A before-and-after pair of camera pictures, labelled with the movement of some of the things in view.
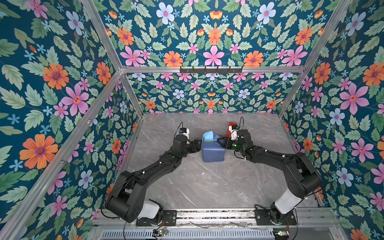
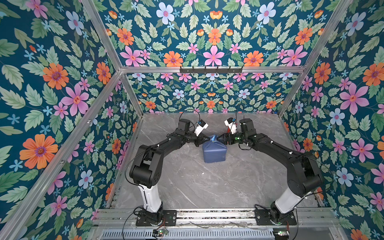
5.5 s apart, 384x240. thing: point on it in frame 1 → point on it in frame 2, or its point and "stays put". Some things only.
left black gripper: (198, 146) → (199, 139)
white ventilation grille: (186, 234) stays put
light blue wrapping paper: (212, 151) stays put
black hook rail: (211, 71) stays put
